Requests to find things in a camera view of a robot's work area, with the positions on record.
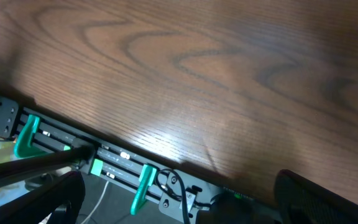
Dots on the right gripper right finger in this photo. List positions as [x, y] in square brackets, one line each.
[302, 201]

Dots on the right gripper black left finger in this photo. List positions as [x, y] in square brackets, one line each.
[61, 200]

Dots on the black aluminium mounting rail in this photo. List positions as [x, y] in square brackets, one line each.
[178, 194]

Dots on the green clamp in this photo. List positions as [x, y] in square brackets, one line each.
[146, 180]
[37, 137]

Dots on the green clamp left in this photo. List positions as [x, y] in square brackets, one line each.
[37, 137]

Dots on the black tripod leg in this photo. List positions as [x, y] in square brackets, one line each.
[15, 171]

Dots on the green clamp right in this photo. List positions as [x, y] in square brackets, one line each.
[146, 180]

